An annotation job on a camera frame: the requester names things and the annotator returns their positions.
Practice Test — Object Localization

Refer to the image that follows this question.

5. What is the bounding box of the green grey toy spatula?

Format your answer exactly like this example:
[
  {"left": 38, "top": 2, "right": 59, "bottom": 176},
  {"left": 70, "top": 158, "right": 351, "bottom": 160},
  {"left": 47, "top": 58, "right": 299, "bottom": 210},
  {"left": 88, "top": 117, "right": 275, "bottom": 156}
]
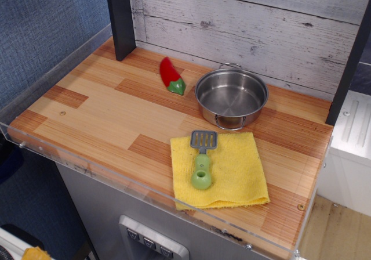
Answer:
[{"left": 190, "top": 130, "right": 218, "bottom": 190}]

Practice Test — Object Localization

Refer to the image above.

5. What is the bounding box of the steel pot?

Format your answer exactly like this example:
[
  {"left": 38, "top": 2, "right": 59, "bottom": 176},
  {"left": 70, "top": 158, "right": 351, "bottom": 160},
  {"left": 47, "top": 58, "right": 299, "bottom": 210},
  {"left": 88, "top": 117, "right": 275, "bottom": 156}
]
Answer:
[{"left": 194, "top": 63, "right": 269, "bottom": 131}]

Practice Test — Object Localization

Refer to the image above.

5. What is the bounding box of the yellow cloth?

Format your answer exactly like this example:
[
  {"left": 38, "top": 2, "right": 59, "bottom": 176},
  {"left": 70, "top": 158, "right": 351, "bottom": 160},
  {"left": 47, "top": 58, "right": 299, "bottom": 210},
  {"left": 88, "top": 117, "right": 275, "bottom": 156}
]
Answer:
[{"left": 170, "top": 132, "right": 270, "bottom": 211}]

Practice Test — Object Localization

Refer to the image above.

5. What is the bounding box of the red toy chili pepper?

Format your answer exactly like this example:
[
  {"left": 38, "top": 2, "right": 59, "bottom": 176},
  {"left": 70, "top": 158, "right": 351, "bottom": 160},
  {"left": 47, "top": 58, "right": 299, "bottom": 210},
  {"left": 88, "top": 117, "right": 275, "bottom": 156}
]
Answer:
[{"left": 159, "top": 57, "right": 186, "bottom": 95}]

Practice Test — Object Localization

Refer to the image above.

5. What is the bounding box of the grey cabinet with dispenser panel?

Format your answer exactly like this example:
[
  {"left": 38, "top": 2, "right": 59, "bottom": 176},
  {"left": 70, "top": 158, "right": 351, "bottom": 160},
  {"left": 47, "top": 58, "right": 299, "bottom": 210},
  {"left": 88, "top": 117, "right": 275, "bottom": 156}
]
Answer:
[{"left": 54, "top": 162, "right": 279, "bottom": 260}]

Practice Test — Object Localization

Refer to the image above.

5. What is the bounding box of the clear acrylic front guard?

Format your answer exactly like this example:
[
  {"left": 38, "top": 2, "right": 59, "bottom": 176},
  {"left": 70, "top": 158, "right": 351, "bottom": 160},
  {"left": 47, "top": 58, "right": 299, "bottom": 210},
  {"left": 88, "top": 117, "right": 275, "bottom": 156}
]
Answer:
[{"left": 1, "top": 115, "right": 333, "bottom": 259}]

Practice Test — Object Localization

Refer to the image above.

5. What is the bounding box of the clear acrylic guard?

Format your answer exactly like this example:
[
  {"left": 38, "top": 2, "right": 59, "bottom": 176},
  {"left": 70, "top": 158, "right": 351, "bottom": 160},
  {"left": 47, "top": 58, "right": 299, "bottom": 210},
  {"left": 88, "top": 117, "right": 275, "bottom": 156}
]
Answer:
[
  {"left": 1, "top": 24, "right": 112, "bottom": 125},
  {"left": 1, "top": 115, "right": 333, "bottom": 259}
]

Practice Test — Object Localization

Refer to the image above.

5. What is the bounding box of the clear acrylic left guard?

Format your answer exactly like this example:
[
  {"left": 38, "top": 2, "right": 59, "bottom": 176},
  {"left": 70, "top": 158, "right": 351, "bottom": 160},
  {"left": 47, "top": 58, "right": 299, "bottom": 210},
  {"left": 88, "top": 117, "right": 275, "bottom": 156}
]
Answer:
[{"left": 1, "top": 24, "right": 112, "bottom": 125}]

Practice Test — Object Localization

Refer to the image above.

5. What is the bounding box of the yellow object bottom left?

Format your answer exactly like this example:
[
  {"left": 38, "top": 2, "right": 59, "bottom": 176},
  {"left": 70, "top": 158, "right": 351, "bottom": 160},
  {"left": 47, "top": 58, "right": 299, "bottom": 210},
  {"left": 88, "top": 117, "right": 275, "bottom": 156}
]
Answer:
[{"left": 21, "top": 247, "right": 52, "bottom": 260}]

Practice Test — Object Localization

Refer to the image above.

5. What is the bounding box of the dark grey left post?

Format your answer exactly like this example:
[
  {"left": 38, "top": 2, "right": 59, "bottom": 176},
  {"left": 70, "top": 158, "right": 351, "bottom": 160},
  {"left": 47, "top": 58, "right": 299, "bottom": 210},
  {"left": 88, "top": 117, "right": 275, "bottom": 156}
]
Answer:
[{"left": 107, "top": 0, "right": 136, "bottom": 61}]

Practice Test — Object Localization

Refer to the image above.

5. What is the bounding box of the dark grey post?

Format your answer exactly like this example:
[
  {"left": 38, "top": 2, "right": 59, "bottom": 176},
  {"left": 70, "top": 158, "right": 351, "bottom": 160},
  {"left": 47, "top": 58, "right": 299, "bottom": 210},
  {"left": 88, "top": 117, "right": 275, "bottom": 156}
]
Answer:
[
  {"left": 107, "top": 0, "right": 136, "bottom": 61},
  {"left": 325, "top": 0, "right": 370, "bottom": 126}
]

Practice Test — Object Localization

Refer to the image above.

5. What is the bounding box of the dark grey right post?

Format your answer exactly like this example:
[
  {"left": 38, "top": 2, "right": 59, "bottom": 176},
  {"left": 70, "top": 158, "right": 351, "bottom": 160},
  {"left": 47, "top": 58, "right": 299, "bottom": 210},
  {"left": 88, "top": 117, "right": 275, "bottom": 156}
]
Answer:
[{"left": 325, "top": 0, "right": 370, "bottom": 126}]

